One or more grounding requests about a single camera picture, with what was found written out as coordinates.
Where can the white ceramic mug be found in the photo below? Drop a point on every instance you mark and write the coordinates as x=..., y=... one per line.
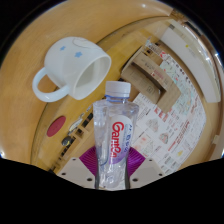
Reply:
x=71, y=65

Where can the clear plastic water bottle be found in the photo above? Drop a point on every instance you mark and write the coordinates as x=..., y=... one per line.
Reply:
x=115, y=140

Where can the open brown cardboard box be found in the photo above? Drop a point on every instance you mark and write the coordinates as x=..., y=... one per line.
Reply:
x=150, y=78

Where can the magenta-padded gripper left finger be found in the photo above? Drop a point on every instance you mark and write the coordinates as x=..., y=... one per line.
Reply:
x=78, y=171

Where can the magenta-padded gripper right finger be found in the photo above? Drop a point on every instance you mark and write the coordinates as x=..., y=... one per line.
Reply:
x=146, y=170

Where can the flat round red coaster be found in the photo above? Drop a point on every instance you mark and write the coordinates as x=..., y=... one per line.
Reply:
x=56, y=126

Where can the printed paper poster group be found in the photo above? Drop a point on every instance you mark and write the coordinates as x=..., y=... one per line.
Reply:
x=173, y=133

